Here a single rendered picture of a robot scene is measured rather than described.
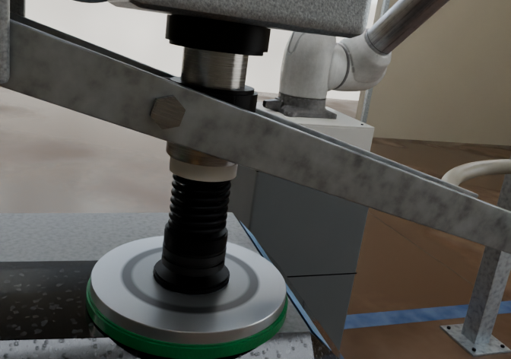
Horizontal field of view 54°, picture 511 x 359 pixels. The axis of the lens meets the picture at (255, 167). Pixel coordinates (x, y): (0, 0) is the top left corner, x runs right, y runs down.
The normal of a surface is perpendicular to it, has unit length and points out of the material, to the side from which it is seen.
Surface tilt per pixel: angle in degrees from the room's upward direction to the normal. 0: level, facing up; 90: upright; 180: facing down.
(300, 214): 90
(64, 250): 0
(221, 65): 90
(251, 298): 0
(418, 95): 90
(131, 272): 0
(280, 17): 113
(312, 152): 90
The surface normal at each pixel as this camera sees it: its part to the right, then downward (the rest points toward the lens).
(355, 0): 0.34, 0.29
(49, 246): 0.13, -0.96
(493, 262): -0.94, -0.04
